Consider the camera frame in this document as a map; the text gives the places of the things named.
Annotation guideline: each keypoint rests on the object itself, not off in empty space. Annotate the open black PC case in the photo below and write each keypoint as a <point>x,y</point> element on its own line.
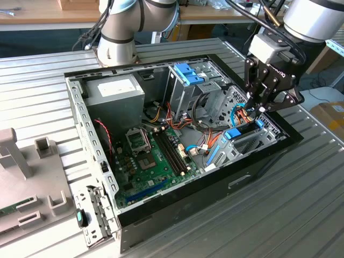
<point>201,204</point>

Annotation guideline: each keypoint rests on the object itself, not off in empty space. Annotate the light wooden desk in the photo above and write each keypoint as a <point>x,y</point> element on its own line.
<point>40,16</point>
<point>215,16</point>

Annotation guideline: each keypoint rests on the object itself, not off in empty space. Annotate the brown box on desk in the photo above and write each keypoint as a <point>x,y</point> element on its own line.
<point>75,4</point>

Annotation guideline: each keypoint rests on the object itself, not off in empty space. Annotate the grey metal drive cage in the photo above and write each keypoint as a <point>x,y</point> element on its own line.
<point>182,99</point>

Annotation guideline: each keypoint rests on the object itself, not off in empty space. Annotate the large brown cardboard box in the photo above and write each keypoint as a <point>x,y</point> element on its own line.
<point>322,63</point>

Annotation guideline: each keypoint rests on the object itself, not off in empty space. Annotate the CPU socket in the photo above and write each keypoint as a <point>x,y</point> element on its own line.
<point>137,139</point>

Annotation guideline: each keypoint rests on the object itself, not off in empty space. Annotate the blue plastic drive latch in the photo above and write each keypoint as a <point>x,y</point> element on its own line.
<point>188,74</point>

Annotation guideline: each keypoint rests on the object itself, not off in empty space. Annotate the yellow taped cardboard box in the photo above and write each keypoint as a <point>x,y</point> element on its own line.
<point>328,115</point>

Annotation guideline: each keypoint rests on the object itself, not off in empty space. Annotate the black RAM slot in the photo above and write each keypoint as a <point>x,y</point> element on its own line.
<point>175,153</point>
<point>169,154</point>

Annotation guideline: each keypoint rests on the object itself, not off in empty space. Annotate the green motherboard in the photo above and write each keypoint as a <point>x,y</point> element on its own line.
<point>158,174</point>

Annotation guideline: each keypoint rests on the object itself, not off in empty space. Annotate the black teal dongle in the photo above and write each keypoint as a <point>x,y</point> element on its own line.
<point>80,217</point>

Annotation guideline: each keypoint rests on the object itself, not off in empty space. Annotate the dark square chipset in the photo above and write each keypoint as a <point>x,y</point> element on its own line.
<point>146,162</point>

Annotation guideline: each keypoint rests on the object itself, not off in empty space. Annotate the blue expansion slot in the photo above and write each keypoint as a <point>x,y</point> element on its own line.
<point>146,190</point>

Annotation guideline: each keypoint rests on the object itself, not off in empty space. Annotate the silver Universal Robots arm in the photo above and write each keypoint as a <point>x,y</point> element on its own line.
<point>118,27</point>

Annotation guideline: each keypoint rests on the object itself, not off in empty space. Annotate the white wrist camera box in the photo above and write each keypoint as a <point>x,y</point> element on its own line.
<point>268,48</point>

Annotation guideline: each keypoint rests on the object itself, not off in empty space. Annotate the grey metal disk bay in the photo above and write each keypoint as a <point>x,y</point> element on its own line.
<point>228,154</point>

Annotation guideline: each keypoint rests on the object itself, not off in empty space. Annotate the green RAM stick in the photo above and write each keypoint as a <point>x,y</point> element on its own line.
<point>8,210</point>

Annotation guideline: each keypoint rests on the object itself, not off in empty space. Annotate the grey parts rack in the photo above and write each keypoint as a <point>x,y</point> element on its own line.
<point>40,182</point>

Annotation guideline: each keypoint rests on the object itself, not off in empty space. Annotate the white low table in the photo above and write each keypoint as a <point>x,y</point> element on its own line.
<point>322,94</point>

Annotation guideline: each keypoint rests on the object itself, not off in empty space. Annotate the hard disk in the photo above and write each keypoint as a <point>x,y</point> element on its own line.
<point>231,133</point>

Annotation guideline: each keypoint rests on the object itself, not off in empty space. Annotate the grey power supply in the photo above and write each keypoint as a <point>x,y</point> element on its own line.
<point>115,107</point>

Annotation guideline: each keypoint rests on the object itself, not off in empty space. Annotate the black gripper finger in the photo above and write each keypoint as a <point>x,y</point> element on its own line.
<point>287,100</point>
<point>254,78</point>

